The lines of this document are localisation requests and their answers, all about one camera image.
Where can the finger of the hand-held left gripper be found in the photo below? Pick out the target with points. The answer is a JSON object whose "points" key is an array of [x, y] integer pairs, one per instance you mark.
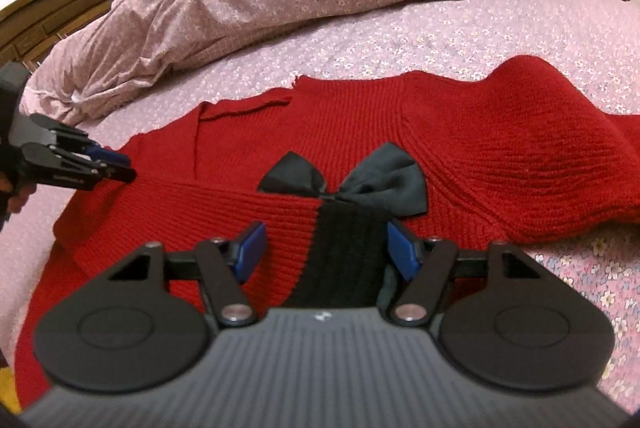
{"points": [[70, 171], [107, 154]]}

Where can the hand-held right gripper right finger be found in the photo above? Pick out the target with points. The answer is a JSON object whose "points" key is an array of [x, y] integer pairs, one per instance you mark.
{"points": [[400, 253]]}

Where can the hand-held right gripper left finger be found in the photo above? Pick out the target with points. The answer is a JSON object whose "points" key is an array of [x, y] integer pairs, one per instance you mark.
{"points": [[252, 249]]}

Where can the red knit sweater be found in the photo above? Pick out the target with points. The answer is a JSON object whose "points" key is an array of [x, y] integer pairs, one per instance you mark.
{"points": [[475, 148]]}

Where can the person's left hand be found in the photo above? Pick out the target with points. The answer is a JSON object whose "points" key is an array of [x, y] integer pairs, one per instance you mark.
{"points": [[16, 203]]}

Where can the carved wooden headboard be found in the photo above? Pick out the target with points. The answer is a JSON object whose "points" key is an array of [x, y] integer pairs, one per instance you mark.
{"points": [[55, 13]]}

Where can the pink floral bed sheet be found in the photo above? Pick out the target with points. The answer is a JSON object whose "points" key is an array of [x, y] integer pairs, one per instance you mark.
{"points": [[375, 43]]}

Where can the yellow object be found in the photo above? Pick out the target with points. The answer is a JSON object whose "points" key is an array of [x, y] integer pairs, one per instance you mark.
{"points": [[9, 393]]}

